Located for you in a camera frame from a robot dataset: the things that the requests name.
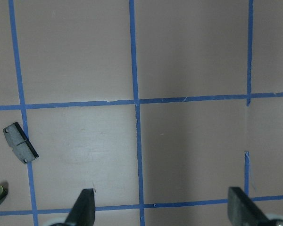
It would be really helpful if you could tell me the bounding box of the grey brake pad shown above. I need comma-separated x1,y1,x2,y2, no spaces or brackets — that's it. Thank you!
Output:
3,122,39,164

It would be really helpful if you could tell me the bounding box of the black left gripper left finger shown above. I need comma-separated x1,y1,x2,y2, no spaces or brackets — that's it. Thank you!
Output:
64,188,95,226

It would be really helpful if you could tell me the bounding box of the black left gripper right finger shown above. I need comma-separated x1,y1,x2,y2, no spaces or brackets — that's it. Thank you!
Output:
227,187,274,226

